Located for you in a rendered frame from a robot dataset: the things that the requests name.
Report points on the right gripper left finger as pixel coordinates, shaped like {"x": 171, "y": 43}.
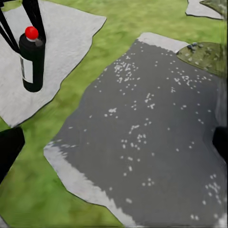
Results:
{"x": 11, "y": 142}

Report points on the pot plant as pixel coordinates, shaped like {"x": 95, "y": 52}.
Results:
{"x": 210, "y": 53}

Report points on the insectifuge atomizer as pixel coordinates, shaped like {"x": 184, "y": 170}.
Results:
{"x": 32, "y": 56}

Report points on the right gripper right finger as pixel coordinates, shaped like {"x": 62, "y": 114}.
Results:
{"x": 220, "y": 141}

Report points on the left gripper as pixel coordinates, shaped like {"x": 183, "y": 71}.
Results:
{"x": 33, "y": 11}

